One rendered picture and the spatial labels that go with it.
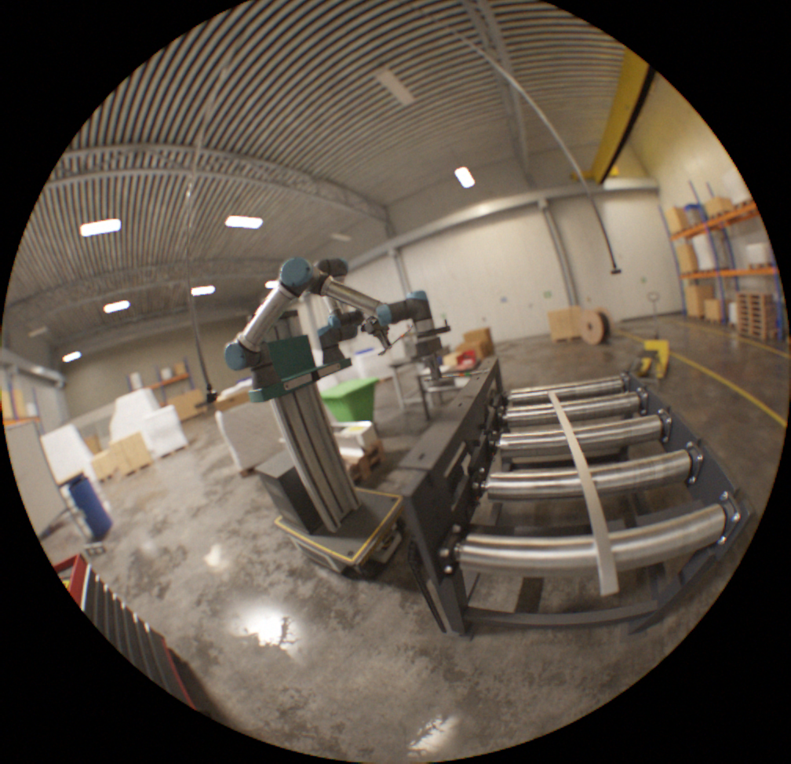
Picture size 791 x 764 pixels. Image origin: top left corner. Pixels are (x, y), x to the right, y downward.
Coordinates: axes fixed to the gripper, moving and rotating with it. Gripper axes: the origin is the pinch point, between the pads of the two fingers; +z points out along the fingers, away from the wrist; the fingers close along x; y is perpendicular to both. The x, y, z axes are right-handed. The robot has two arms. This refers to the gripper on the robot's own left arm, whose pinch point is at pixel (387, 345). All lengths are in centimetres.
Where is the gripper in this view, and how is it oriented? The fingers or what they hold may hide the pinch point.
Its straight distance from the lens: 119.5
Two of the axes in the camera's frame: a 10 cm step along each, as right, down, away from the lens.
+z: 4.7, 8.6, -2.0
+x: 6.0, -1.4, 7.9
